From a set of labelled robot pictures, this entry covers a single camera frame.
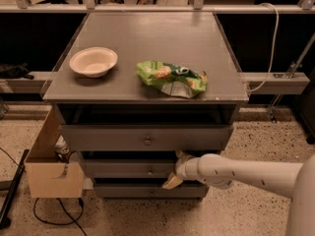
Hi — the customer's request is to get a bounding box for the grey drawer cabinet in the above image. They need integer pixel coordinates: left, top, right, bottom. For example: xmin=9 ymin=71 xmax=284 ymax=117
xmin=44 ymin=13 xmax=248 ymax=188

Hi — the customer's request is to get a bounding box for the grey top drawer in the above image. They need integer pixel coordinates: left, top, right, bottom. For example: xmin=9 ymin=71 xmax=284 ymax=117
xmin=60 ymin=125 xmax=233 ymax=151

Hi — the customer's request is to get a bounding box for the black object on rail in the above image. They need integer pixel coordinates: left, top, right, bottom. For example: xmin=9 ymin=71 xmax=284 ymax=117
xmin=0 ymin=63 xmax=34 ymax=80

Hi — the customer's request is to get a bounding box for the metal can in box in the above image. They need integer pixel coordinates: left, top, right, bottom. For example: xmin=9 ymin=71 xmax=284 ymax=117
xmin=54 ymin=136 xmax=70 ymax=161

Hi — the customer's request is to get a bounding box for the black bar on floor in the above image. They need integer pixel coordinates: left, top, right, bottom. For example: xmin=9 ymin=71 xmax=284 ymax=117
xmin=0 ymin=149 xmax=29 ymax=230

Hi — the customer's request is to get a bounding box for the black floor cable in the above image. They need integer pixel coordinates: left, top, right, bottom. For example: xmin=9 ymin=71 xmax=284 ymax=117
xmin=32 ymin=197 xmax=89 ymax=236

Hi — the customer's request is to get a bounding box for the grey drawer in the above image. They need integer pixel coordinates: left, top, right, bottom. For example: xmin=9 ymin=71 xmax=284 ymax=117
xmin=80 ymin=159 xmax=176 ymax=179
xmin=60 ymin=125 xmax=233 ymax=151
xmin=94 ymin=184 xmax=209 ymax=199

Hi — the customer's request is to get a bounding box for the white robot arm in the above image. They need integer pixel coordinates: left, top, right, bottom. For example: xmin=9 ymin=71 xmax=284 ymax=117
xmin=162 ymin=150 xmax=315 ymax=236

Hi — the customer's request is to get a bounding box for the white hanging cable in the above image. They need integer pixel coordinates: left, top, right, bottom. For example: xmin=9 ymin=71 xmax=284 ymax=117
xmin=245 ymin=2 xmax=280 ymax=94

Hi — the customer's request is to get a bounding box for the white paper bowl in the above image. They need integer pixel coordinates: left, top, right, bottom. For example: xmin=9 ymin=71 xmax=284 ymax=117
xmin=69 ymin=47 xmax=118 ymax=78

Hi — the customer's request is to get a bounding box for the grey bottom drawer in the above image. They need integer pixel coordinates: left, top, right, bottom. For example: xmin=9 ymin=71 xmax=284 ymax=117
xmin=94 ymin=184 xmax=209 ymax=199

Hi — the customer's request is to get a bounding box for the green chip bag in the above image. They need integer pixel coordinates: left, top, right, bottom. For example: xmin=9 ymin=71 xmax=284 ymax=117
xmin=137 ymin=61 xmax=208 ymax=98

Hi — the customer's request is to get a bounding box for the tan wooden box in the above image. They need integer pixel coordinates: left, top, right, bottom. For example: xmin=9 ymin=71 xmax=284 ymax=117
xmin=25 ymin=108 xmax=85 ymax=198

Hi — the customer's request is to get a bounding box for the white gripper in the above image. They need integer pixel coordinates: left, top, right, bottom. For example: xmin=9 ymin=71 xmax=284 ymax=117
xmin=162 ymin=150 xmax=200 ymax=190

